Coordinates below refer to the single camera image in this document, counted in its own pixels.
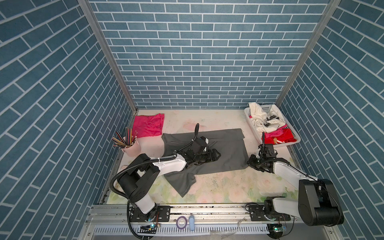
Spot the pink pencil cup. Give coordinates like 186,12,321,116
121,140,142,157

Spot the right black cable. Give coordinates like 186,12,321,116
260,131,319,181

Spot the purple tape roll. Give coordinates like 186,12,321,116
176,216,188,230

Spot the coloured pencils bundle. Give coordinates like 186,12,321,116
112,127,137,149

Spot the white plastic laundry basket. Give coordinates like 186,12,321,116
244,105,301,146

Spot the grey t shirt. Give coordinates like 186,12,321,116
164,129,249,197

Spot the folded magenta t shirt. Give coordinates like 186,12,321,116
133,114,165,138

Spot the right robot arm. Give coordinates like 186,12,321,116
248,144,345,227

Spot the aluminium front rail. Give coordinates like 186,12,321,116
79,204,342,240

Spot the red t shirt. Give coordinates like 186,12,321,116
262,129,297,145

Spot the light blue small cylinder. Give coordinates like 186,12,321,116
189,215,196,232

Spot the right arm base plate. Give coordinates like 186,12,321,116
244,203,291,222

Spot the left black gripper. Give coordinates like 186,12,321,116
193,147,222,164

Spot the white t shirt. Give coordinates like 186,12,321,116
249,102,287,134

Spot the magenta garment in basket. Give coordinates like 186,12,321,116
265,125,288,138

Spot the left black corrugated cable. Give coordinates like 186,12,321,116
109,122,201,240

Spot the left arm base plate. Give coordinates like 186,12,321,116
128,205,171,223

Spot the left circuit board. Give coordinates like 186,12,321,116
139,224,158,235

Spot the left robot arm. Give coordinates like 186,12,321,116
110,137,221,215

